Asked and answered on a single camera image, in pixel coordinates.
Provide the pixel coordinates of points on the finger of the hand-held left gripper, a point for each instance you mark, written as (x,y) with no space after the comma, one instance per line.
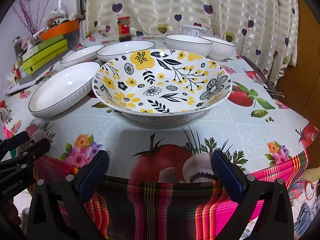
(15,140)
(37,148)

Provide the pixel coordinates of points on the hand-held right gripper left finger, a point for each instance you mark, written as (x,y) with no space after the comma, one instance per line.
(91,177)

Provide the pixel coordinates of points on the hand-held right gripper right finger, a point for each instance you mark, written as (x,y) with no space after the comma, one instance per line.
(228,177)

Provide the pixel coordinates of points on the white ribbed plate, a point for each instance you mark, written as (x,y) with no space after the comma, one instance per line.
(82,55)
(125,50)
(62,90)

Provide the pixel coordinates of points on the yellow black floral plate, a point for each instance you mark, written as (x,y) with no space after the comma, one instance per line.
(162,87)

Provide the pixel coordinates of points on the white ribbed bowl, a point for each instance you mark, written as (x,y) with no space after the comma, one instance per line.
(222,50)
(187,46)

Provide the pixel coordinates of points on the vegetable print tablecloth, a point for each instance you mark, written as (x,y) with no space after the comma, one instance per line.
(125,135)

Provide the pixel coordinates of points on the plaid cloth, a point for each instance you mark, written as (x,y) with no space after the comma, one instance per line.
(150,210)

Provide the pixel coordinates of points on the black striped box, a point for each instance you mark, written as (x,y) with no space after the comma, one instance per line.
(35,73)

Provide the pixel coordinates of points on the light printed cloth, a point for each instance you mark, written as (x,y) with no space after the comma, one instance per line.
(305,205)

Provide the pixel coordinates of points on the bright green box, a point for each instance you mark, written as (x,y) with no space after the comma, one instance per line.
(47,58)

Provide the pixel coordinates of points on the dark small jar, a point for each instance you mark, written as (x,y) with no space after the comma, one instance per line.
(18,46)

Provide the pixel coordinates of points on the binder clip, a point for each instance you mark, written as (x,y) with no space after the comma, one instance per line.
(275,93)

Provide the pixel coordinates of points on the pale green box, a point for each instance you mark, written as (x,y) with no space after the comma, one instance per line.
(50,45)

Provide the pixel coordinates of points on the brown dotted cloth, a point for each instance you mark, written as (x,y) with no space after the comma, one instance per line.
(257,72)

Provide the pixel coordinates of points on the orange box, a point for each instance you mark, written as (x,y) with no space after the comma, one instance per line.
(62,28)

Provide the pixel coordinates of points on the pink flower branches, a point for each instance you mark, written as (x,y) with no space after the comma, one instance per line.
(30,12)

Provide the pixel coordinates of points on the pile of plastic packets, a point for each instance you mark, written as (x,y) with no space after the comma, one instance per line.
(60,16)

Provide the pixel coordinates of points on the wooden cabinet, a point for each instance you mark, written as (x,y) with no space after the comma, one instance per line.
(307,55)

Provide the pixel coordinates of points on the red label sauce jar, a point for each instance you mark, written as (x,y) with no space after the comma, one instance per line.
(124,28)

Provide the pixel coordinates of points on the white plastic tub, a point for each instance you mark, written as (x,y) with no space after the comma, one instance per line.
(193,31)

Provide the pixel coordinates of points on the cream heart print curtain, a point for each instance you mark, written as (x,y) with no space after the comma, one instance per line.
(175,5)

